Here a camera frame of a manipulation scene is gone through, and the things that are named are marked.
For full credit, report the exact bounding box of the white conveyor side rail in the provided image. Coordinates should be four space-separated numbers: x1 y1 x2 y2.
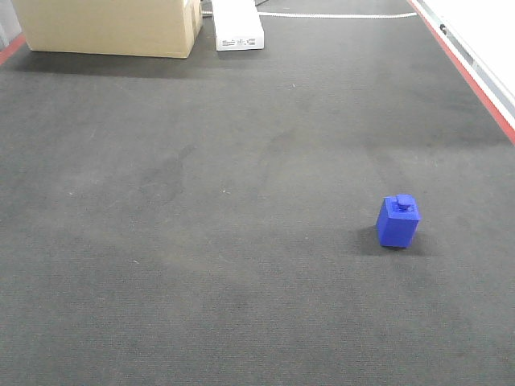
410 1 514 141

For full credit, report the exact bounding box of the blue plastic bottle-shaped part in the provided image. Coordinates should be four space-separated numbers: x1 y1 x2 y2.
376 194 421 248

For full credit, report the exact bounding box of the long white carton box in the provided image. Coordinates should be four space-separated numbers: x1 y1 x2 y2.
212 0 265 51

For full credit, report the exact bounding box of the large cardboard box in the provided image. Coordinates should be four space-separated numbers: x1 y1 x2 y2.
13 0 203 59

